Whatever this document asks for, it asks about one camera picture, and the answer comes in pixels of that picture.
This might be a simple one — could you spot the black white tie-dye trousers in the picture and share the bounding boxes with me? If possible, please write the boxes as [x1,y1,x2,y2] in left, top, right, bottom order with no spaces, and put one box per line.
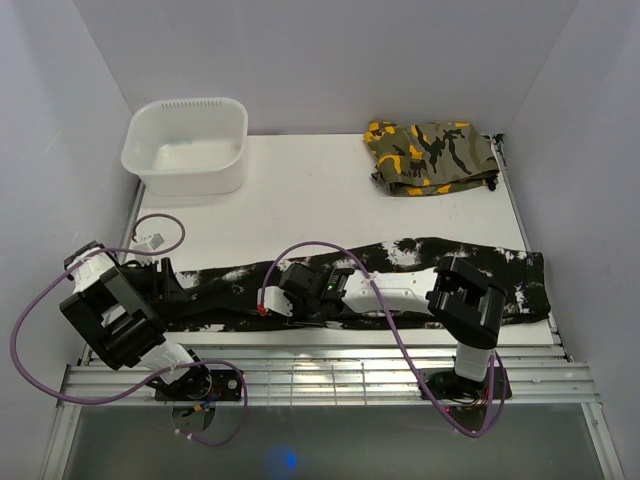
[164,237,551,332]

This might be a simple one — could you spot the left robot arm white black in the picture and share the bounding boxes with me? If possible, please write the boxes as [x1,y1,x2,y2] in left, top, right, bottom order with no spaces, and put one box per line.
[59,241,213,401]

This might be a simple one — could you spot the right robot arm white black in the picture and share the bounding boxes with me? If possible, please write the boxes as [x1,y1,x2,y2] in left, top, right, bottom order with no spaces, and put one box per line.
[259,256,507,400]

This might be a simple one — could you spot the folded camouflage trousers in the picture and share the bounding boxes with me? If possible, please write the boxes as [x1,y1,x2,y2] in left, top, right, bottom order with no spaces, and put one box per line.
[363,121,500,197]

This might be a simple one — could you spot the white plastic basin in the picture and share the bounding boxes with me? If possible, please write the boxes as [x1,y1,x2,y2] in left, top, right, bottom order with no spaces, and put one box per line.
[121,97,248,197]

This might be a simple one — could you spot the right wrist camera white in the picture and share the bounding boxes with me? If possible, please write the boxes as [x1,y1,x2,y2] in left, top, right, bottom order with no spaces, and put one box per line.
[257,286,293,317]

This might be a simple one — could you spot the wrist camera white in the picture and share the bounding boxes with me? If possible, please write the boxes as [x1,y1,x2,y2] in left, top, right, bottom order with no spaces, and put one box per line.
[257,286,293,317]
[131,233,165,254]

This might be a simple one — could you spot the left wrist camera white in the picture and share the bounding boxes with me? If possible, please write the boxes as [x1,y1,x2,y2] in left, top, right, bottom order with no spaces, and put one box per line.
[131,233,165,254]

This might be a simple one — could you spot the aluminium frame rail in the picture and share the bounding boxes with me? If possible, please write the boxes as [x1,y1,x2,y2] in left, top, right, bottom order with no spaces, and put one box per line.
[40,344,624,479]

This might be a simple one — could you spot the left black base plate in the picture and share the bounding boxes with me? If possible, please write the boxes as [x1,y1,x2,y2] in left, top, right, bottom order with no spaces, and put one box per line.
[149,367,242,403]

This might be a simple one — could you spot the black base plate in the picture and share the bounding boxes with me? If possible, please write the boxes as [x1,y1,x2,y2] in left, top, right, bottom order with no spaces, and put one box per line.
[149,367,242,403]
[419,368,512,404]

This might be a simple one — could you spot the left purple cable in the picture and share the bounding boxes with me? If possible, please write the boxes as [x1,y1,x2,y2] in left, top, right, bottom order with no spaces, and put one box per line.
[8,213,249,447]

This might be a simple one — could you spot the purple cable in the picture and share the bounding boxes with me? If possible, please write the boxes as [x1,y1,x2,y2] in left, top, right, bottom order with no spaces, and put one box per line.
[8,213,249,447]
[256,240,507,439]

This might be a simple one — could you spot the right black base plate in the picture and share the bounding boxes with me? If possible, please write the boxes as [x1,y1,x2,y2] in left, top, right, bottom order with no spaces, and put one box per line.
[419,368,512,404]

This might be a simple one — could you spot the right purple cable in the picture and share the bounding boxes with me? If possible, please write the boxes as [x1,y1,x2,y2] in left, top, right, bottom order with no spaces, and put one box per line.
[256,240,507,439]

